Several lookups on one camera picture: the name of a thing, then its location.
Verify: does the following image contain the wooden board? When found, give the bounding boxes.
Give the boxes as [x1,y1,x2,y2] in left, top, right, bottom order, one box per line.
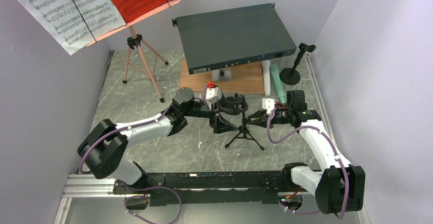
[179,59,264,95]

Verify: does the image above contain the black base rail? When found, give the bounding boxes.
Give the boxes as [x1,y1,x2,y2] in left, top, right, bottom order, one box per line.
[113,170,298,207]

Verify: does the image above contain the dark rack-mount audio unit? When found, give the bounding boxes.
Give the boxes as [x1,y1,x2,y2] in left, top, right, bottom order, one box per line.
[172,3,297,74]

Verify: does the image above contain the white microphone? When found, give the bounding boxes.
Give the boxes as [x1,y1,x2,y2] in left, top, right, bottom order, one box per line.
[261,60,271,96]

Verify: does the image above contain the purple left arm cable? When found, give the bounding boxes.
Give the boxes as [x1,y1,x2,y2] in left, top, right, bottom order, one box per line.
[78,87,212,174]

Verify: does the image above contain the black round-base mic stand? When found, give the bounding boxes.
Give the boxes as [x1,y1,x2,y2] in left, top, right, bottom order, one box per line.
[279,43,317,85]

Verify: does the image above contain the pink music stand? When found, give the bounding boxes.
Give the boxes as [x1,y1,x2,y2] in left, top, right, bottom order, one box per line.
[88,0,181,103]

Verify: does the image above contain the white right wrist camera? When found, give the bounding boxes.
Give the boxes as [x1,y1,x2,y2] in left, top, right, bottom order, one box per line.
[259,98,276,115]

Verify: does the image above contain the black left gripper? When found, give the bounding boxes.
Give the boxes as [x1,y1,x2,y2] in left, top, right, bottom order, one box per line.
[183,94,238,134]

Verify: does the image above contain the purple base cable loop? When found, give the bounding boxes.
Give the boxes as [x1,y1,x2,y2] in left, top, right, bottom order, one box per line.
[124,186,183,224]

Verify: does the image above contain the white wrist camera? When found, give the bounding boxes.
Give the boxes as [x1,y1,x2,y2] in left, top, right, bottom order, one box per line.
[203,82,223,110]
[259,98,276,115]

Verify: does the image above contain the white sheet music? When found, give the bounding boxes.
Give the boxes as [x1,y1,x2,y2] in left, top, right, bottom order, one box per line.
[17,0,126,55]

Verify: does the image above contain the black tripod mic stand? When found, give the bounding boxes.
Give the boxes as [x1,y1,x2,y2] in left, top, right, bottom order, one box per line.
[217,93,264,151]

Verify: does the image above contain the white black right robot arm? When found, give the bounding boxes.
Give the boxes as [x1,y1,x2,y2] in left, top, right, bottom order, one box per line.
[247,90,366,218]

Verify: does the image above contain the grey unit support bracket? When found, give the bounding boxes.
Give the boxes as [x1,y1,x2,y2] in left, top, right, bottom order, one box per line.
[212,67,232,82]

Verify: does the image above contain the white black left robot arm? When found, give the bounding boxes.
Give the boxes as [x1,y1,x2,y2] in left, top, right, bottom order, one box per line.
[77,86,241,193]

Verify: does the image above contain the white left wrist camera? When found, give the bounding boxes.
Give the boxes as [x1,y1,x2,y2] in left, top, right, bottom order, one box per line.
[203,82,223,110]

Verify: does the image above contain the mint green microphone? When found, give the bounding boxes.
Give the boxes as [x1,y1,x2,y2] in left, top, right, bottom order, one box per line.
[270,64,286,104]

